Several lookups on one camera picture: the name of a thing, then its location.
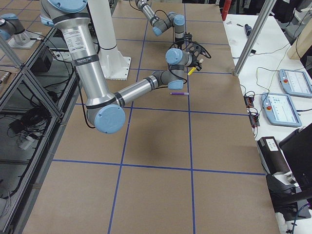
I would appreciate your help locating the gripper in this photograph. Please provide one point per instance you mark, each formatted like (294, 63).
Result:
(194, 64)
(180, 43)

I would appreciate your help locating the yellow highlighter pen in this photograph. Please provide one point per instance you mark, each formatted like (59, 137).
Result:
(191, 71)

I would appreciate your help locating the purple highlighter pen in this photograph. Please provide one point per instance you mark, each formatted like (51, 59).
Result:
(179, 93)

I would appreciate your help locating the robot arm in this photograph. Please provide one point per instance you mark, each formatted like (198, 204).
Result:
(89, 35)
(161, 22)

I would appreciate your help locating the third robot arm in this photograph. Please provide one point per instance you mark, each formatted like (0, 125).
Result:
(12, 30)

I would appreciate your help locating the near teach pendant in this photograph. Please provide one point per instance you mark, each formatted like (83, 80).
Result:
(280, 110)

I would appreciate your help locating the teach pendant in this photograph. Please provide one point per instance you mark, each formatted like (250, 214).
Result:
(280, 110)
(295, 83)

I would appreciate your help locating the far teach pendant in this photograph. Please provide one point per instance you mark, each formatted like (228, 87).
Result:
(295, 83)

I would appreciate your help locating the dark brown box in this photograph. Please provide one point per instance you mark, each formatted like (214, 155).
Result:
(271, 156)

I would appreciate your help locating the black monitor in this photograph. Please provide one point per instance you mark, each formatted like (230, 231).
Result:
(297, 150)

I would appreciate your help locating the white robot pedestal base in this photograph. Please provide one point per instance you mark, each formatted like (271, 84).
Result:
(114, 64)

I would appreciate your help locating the usb hub with cables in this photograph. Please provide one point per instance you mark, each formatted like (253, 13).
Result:
(249, 99)

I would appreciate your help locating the aluminium frame post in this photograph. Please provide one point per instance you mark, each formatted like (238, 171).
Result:
(260, 21)

